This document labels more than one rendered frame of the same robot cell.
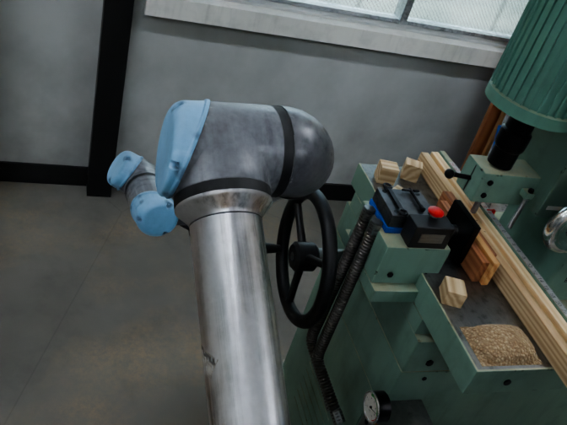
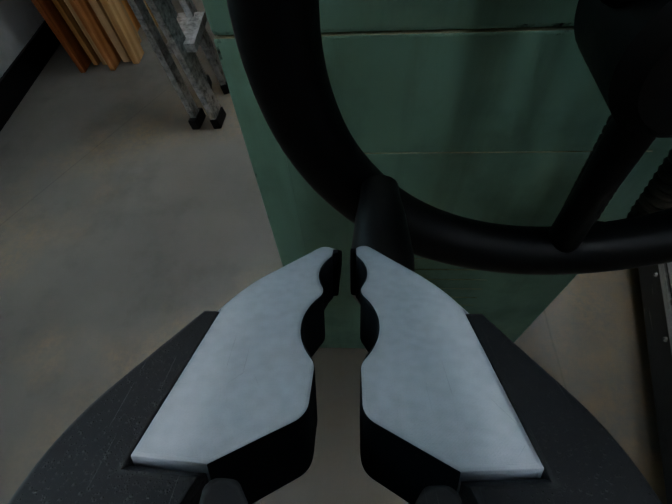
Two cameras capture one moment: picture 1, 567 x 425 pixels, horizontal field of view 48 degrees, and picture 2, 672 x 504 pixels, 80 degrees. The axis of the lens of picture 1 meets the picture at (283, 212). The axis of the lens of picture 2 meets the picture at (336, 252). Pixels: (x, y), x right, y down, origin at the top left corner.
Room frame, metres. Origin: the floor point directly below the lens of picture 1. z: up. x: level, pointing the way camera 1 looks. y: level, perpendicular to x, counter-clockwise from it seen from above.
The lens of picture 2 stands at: (1.05, 0.09, 0.88)
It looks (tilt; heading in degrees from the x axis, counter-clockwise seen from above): 57 degrees down; 300
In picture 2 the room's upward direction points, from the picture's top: 5 degrees counter-clockwise
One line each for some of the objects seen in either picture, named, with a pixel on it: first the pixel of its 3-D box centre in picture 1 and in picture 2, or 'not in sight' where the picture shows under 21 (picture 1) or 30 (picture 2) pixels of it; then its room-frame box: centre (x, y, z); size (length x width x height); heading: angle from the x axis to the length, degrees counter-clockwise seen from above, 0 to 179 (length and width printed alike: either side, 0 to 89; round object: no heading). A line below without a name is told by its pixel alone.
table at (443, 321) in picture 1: (426, 260); not in sight; (1.05, -0.31, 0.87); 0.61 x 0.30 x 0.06; 24
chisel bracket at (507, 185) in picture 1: (497, 183); not in sight; (1.16, -0.40, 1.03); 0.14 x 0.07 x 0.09; 114
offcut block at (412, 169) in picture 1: (411, 169); not in sight; (1.30, -0.25, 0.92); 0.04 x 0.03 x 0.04; 88
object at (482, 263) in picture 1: (458, 239); not in sight; (1.07, -0.35, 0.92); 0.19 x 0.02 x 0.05; 24
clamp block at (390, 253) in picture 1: (397, 241); not in sight; (1.01, -0.23, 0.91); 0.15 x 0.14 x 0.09; 24
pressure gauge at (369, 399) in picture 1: (377, 409); not in sight; (0.83, -0.29, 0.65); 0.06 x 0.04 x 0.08; 24
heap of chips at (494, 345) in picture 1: (504, 340); not in sight; (0.83, -0.43, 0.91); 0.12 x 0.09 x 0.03; 114
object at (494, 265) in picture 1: (470, 244); not in sight; (1.06, -0.37, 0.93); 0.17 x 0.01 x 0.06; 24
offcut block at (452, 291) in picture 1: (452, 292); not in sight; (0.91, -0.34, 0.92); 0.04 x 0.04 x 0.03; 5
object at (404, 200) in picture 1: (411, 214); not in sight; (1.01, -0.23, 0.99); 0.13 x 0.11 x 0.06; 24
